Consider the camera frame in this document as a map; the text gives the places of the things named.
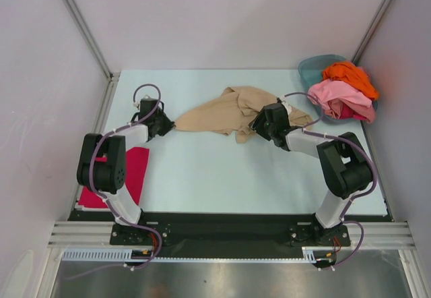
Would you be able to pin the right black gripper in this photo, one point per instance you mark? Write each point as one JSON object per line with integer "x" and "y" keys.
{"x": 258, "y": 124}

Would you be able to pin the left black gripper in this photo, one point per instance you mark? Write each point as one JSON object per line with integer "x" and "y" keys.
{"x": 168, "y": 126}

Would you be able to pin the beige t shirt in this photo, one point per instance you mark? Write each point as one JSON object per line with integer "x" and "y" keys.
{"x": 233, "y": 110}

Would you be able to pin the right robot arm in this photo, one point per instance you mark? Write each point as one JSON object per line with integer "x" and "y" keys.
{"x": 347, "y": 170}

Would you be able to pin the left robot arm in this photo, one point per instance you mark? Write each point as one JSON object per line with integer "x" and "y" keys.
{"x": 102, "y": 166}

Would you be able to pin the folded magenta t shirt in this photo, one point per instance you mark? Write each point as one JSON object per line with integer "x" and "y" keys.
{"x": 136, "y": 164}

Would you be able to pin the teal plastic basket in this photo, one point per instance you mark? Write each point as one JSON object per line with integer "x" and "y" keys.
{"x": 310, "y": 71}

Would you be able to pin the pink t shirt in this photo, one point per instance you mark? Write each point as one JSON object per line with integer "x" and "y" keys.
{"x": 332, "y": 94}

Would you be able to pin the magenta t shirt in basket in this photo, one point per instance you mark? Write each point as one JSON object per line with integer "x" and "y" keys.
{"x": 347, "y": 112}

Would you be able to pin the orange t shirt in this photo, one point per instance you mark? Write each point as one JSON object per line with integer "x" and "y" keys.
{"x": 356, "y": 77}

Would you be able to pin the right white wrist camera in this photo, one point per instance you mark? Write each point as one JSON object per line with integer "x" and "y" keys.
{"x": 287, "y": 105}

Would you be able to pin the left aluminium frame post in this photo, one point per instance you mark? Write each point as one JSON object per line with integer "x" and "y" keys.
{"x": 88, "y": 37}

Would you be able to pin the aluminium frame post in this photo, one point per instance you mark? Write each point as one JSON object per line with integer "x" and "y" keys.
{"x": 376, "y": 21}
{"x": 88, "y": 37}

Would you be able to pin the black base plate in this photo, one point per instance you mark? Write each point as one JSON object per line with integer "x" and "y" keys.
{"x": 203, "y": 235}

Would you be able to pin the white slotted cable duct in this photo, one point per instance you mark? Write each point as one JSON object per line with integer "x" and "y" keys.
{"x": 138, "y": 256}

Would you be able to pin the aluminium front rail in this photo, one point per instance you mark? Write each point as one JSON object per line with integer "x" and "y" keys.
{"x": 377, "y": 235}

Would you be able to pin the right aluminium frame post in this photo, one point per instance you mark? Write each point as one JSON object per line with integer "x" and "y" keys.
{"x": 376, "y": 21}

